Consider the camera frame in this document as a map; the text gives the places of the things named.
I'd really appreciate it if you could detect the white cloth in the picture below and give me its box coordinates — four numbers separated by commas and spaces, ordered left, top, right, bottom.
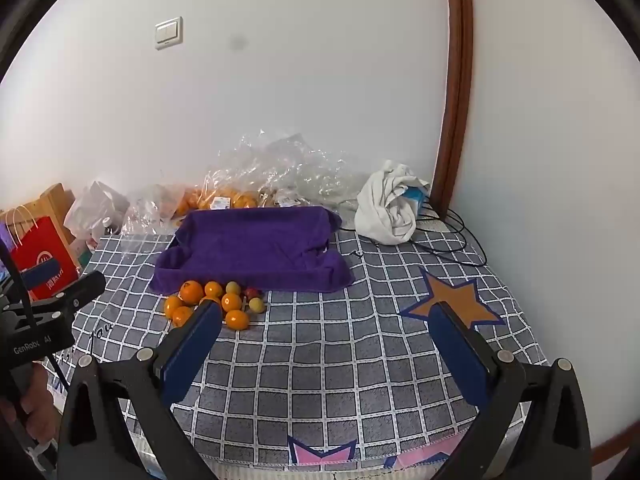
354, 159, 431, 246

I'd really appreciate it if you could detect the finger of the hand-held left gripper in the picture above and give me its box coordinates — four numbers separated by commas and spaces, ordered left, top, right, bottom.
20, 259, 62, 303
31, 271, 107, 322

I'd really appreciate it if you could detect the white plastic bag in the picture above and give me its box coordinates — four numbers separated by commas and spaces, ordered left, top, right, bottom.
62, 180, 131, 241

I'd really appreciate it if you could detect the grey checked blanket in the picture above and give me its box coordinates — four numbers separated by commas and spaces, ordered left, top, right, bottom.
47, 220, 551, 472

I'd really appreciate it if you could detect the black cable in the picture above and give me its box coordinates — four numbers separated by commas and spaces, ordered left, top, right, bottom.
410, 205, 488, 268

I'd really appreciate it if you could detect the white light switch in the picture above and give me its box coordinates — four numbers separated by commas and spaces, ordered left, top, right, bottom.
154, 16, 184, 51

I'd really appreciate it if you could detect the clear bag of brown fruit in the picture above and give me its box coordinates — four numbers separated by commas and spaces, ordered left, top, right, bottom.
257, 187, 311, 209

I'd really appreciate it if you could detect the red paper bag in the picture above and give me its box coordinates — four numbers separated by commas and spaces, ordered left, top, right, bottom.
10, 205, 83, 302

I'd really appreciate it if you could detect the dark blue box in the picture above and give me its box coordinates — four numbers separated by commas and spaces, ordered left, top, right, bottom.
167, 235, 331, 261

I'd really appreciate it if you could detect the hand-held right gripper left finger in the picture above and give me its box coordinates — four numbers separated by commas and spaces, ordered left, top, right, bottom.
57, 301, 223, 480

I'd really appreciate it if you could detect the person's left hand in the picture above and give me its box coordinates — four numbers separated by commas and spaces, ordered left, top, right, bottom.
20, 362, 59, 442

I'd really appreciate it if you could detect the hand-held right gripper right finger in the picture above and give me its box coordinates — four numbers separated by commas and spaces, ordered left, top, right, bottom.
427, 301, 593, 480

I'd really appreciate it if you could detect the brown wooden door frame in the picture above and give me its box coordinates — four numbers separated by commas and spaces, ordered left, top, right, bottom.
430, 0, 475, 221

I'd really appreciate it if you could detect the crumpled clear plastic bag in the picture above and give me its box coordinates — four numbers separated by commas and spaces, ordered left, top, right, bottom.
205, 130, 371, 211

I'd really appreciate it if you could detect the clear bag of oranges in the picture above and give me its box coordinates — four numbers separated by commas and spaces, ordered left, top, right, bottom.
170, 185, 261, 221

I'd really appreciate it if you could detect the purple towel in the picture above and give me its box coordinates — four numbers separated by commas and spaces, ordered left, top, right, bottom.
148, 206, 356, 295

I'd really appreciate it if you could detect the small blue carton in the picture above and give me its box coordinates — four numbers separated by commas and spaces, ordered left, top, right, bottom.
400, 185, 431, 216

